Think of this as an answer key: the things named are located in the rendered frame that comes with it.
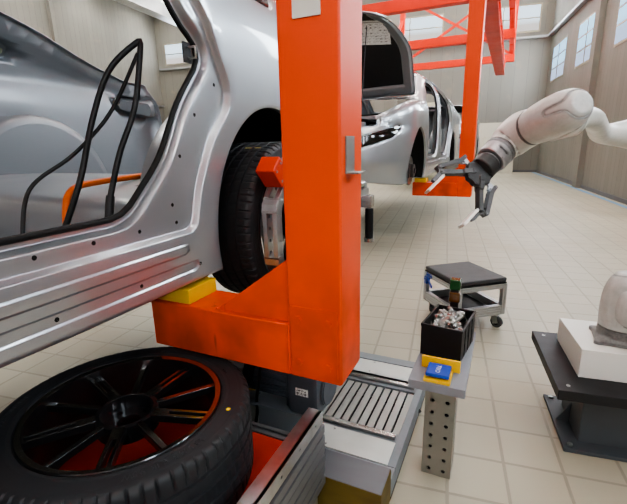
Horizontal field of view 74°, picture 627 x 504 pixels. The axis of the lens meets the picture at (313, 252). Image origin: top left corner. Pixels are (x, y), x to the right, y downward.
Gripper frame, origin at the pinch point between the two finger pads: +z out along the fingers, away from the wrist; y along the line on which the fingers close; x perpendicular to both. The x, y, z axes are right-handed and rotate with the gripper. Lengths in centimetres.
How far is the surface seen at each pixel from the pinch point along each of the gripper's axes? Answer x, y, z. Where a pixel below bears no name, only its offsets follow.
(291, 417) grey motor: 52, 20, 73
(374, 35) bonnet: 259, -138, -235
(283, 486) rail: 8, 20, 83
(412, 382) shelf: 23, 34, 38
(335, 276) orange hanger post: -1.7, -8.5, 37.6
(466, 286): 127, 60, -48
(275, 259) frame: 44, -25, 38
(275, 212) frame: 37, -37, 28
